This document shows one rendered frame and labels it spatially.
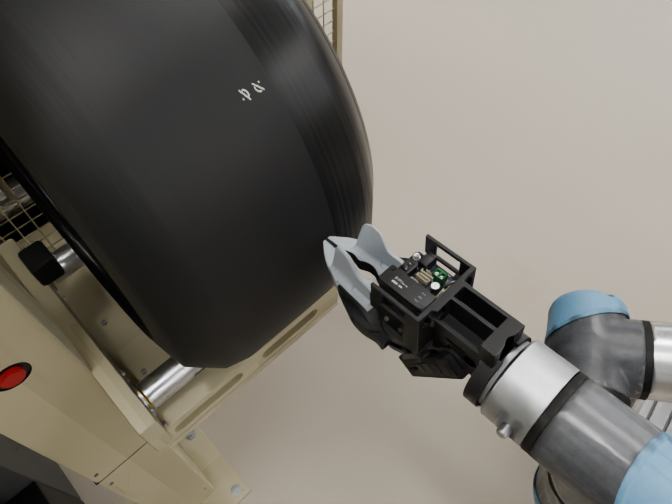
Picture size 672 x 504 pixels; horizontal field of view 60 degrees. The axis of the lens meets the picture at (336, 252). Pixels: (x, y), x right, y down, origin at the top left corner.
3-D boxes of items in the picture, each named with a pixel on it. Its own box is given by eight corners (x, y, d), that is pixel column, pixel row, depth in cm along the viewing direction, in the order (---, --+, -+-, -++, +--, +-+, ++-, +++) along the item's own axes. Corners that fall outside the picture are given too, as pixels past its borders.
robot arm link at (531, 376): (567, 394, 49) (507, 464, 46) (521, 360, 51) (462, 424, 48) (590, 354, 43) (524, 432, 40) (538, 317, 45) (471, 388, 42)
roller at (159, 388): (153, 417, 83) (144, 408, 79) (135, 395, 85) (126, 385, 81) (329, 271, 96) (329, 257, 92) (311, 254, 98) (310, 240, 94)
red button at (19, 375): (8, 392, 68) (-5, 384, 66) (1, 382, 69) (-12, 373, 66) (31, 375, 69) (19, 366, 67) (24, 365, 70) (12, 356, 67)
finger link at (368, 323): (361, 263, 55) (431, 318, 51) (362, 274, 57) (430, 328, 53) (325, 293, 54) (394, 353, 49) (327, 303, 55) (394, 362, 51)
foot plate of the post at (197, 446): (171, 567, 151) (169, 566, 149) (115, 487, 161) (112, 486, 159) (251, 491, 160) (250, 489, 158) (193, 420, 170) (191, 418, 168)
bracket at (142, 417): (158, 453, 83) (138, 435, 75) (23, 277, 98) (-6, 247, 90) (177, 436, 85) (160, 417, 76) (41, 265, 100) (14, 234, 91)
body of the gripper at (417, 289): (424, 227, 50) (544, 311, 44) (421, 282, 57) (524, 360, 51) (361, 281, 47) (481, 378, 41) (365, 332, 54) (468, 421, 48)
